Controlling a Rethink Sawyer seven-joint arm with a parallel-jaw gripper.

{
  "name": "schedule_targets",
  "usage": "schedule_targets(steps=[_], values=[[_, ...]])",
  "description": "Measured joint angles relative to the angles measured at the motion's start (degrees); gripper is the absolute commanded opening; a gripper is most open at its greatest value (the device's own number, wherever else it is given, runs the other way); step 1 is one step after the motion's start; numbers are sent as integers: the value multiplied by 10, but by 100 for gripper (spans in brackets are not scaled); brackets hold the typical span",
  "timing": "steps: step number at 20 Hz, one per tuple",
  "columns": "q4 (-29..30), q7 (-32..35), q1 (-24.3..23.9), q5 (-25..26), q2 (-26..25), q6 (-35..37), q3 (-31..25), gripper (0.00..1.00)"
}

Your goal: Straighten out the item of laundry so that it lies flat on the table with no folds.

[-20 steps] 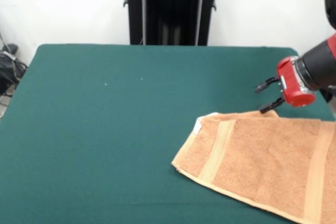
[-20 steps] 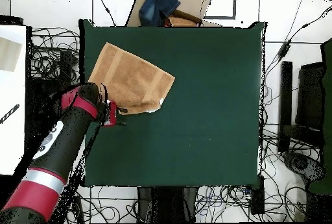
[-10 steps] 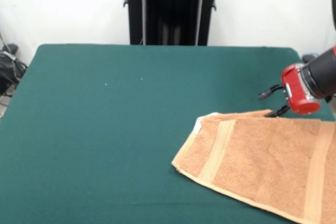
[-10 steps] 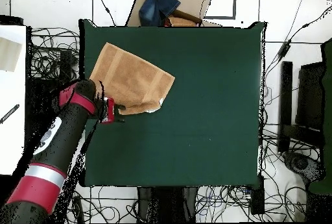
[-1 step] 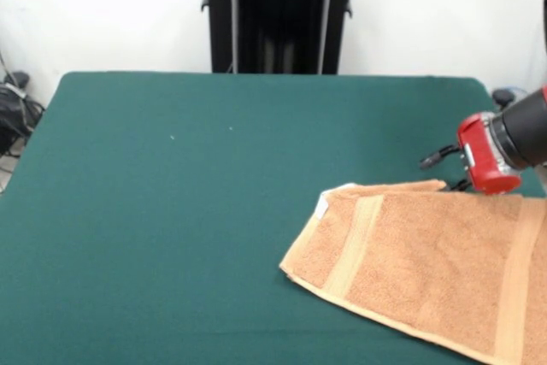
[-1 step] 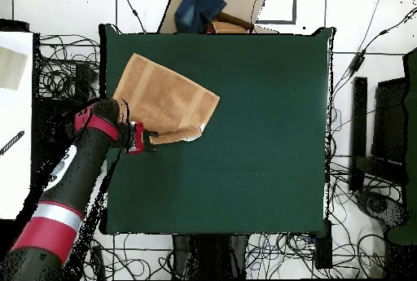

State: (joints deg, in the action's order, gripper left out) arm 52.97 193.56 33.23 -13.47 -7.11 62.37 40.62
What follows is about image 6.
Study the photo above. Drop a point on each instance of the dark green fabric furniture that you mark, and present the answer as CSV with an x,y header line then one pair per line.
x,y
411,131

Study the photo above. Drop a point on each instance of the black power strip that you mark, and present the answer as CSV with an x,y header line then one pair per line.
x,y
97,259

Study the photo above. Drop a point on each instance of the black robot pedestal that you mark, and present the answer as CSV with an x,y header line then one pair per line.
x,y
211,258

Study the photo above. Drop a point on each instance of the dark brown garment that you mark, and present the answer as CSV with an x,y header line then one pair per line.
x,y
234,19

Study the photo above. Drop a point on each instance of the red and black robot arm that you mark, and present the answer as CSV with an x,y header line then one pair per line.
x,y
75,170

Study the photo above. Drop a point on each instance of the black rectangular box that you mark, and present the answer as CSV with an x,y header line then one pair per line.
x,y
323,248

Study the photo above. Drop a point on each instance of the black metal frame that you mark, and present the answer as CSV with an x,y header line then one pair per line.
x,y
358,115

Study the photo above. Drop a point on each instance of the beige paper sheet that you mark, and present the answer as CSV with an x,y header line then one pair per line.
x,y
11,69

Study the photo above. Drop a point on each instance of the blue jeans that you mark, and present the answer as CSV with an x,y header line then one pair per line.
x,y
195,7

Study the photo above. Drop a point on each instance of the white desk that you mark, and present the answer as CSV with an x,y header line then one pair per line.
x,y
16,180

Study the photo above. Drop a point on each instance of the dark green table cloth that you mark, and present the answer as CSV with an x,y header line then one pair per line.
x,y
244,180

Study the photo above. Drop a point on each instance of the tan terry towel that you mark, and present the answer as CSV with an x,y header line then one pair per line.
x,y
169,98

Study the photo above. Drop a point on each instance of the black equipment rack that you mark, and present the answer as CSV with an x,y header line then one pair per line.
x,y
52,121

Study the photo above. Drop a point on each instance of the black striped pen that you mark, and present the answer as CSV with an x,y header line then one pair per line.
x,y
13,141

